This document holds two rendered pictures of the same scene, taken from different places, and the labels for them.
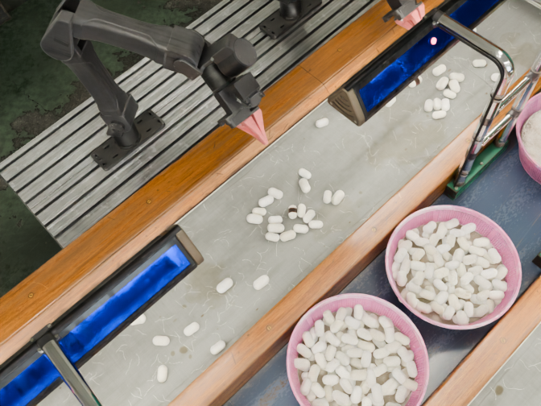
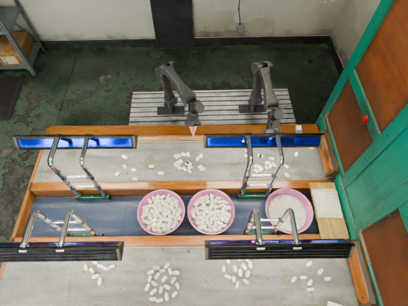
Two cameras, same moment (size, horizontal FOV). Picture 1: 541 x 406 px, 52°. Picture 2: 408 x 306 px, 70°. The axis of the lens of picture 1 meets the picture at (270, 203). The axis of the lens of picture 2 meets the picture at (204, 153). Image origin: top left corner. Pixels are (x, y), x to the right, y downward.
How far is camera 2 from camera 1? 0.81 m
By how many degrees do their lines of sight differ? 17
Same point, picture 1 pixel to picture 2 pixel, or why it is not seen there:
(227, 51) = (194, 104)
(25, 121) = not seen: hidden behind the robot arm
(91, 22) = (167, 72)
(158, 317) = (129, 161)
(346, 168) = (214, 164)
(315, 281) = (172, 184)
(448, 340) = (193, 231)
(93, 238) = (133, 128)
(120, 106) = (169, 99)
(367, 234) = (198, 184)
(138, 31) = (177, 82)
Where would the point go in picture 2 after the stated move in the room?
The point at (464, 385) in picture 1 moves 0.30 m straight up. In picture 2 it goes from (179, 240) to (175, 222)
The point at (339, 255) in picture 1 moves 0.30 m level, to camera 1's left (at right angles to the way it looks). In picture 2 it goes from (185, 183) to (146, 158)
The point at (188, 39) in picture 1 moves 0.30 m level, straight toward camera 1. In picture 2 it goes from (189, 93) to (163, 130)
